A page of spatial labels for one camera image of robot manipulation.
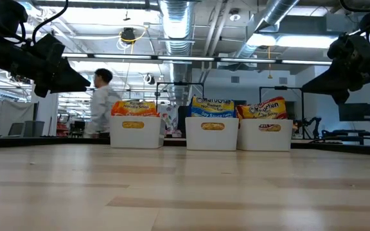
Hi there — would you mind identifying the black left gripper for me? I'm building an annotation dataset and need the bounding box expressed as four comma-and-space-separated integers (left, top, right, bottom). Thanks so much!
24, 33, 91, 99

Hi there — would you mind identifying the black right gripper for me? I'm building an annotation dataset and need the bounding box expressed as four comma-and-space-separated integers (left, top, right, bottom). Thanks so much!
302, 33, 370, 105

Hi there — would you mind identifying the red Maruchan ramen packet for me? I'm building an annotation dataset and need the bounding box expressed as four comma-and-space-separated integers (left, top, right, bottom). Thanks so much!
235, 96, 288, 121

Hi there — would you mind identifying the orange Maruchan ramen packet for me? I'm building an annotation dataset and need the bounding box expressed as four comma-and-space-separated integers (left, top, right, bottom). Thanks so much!
110, 100, 161, 117

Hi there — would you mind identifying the white pillar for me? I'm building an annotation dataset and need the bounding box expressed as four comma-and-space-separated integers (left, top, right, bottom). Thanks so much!
30, 92, 60, 137

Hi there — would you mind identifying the black monitor on stand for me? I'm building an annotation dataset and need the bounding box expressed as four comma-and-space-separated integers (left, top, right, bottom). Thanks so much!
338, 102, 370, 123

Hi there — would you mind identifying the black workbench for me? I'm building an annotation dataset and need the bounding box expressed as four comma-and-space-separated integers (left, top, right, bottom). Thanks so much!
319, 128, 370, 147

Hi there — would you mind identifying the grey waste bin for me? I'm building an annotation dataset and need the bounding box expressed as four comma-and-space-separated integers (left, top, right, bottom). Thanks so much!
23, 120, 46, 138

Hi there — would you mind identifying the grey fabric partition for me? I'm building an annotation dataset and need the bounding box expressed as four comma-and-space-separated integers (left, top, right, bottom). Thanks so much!
0, 100, 35, 135

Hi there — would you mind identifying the person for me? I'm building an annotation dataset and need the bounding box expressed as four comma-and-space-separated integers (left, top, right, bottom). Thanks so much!
82, 67, 122, 139

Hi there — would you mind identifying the grey chair back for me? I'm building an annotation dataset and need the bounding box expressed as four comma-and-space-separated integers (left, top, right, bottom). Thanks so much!
7, 122, 25, 137

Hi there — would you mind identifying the fluorescent ceiling light panel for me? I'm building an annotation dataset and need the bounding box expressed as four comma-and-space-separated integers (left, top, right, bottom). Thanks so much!
245, 33, 337, 49

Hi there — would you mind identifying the white colourful printed banner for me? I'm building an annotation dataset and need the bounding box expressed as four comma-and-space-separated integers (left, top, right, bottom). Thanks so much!
159, 104, 181, 137

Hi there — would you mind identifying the round ceiling fixture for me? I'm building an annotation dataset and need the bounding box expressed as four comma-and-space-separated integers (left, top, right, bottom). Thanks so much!
229, 8, 242, 22

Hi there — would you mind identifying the long LED light bar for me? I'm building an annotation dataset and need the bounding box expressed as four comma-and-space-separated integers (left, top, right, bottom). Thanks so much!
61, 52, 333, 66

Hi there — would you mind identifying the black metal frame rig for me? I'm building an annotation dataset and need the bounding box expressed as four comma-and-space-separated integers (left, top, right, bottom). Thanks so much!
155, 81, 205, 119
258, 85, 304, 121

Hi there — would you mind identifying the black aluminium table frame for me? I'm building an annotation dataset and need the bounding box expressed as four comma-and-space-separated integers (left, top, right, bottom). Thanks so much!
0, 136, 370, 158

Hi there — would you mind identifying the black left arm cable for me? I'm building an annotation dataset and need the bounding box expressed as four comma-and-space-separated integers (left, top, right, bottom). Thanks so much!
32, 0, 69, 42

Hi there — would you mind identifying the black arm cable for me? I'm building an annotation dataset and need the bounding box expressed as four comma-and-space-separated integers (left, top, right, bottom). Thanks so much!
339, 0, 370, 13
32, 0, 69, 42

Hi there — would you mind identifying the hanging pendant cord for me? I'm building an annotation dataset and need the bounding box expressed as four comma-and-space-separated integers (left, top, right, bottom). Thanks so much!
266, 46, 274, 80

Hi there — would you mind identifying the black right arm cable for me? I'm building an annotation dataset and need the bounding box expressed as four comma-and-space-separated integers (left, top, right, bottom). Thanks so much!
339, 0, 370, 13

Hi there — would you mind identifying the black overhead camera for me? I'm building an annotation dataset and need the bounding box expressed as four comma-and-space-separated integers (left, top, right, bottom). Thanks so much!
119, 27, 137, 45

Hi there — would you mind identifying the yellow camera cable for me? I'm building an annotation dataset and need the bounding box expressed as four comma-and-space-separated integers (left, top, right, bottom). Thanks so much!
119, 27, 149, 52

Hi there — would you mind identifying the silver spiral air duct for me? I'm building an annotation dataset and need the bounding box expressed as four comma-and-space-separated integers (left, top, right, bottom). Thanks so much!
236, 0, 301, 62

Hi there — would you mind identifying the silver ribbed air duct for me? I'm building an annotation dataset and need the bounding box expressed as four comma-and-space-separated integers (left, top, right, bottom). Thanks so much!
157, 0, 195, 107

